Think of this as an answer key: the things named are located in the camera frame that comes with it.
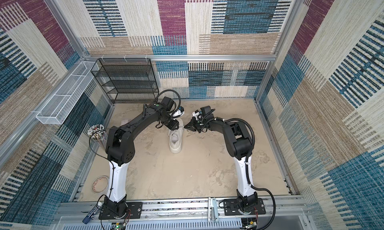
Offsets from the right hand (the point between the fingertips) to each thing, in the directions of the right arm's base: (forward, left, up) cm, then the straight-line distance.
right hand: (184, 127), depth 97 cm
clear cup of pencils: (-11, +45, +12) cm, 48 cm away
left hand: (+1, +5, +3) cm, 6 cm away
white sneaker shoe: (-8, +5, +1) cm, 9 cm away
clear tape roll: (-32, +45, -4) cm, 55 cm away
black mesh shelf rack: (+34, +41, +12) cm, 55 cm away
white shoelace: (-7, +8, +2) cm, 10 cm away
